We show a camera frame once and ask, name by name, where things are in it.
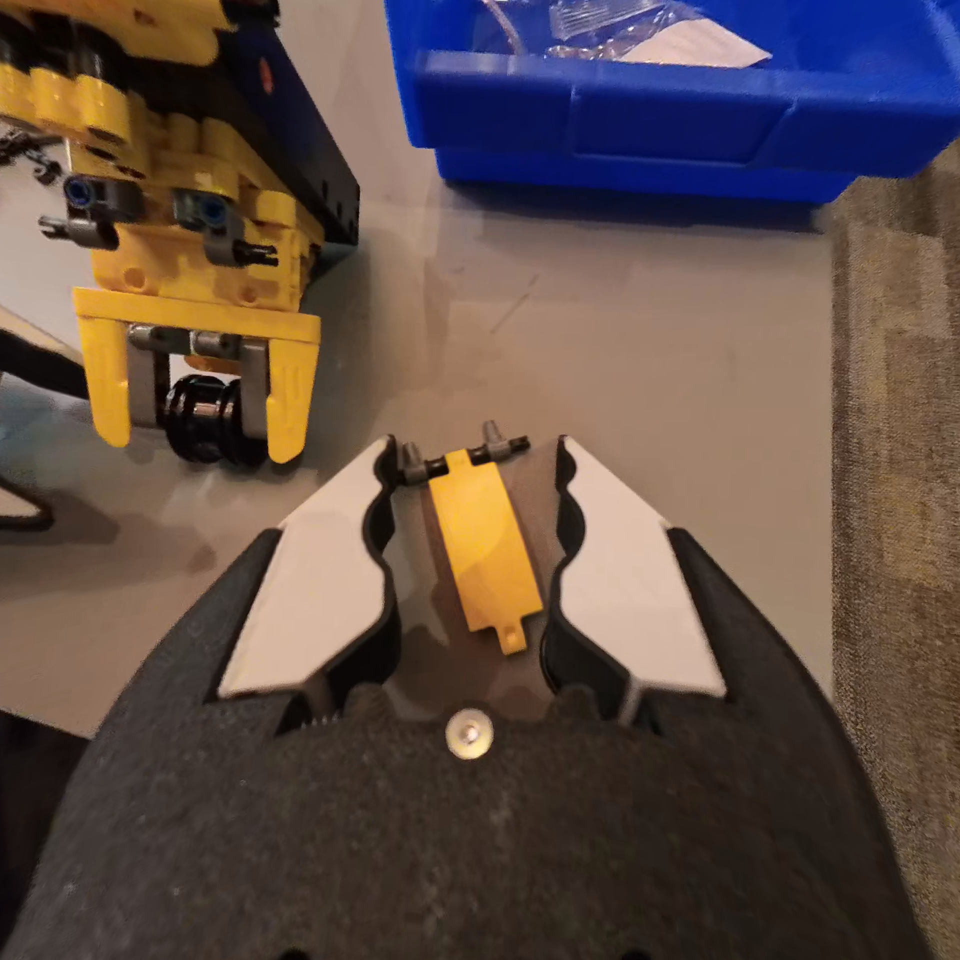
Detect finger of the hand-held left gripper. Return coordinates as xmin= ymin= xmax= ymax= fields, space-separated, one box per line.
xmin=0 ymin=328 xmax=90 ymax=402
xmin=0 ymin=476 xmax=55 ymax=532

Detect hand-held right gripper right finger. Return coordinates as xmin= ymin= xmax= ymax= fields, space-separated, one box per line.
xmin=541 ymin=433 xmax=729 ymax=726

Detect empty clear plastic bags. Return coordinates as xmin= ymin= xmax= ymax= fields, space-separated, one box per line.
xmin=480 ymin=0 xmax=774 ymax=69

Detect blue plastic storage bin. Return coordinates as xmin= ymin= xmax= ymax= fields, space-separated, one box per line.
xmin=384 ymin=0 xmax=960 ymax=205

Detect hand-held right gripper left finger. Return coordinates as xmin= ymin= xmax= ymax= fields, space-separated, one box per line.
xmin=216 ymin=435 xmax=402 ymax=717

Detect yellow panel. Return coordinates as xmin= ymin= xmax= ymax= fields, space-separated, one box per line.
xmin=401 ymin=420 xmax=545 ymax=657

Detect yellow toy vehicle model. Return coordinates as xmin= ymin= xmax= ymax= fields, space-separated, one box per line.
xmin=0 ymin=0 xmax=361 ymax=466

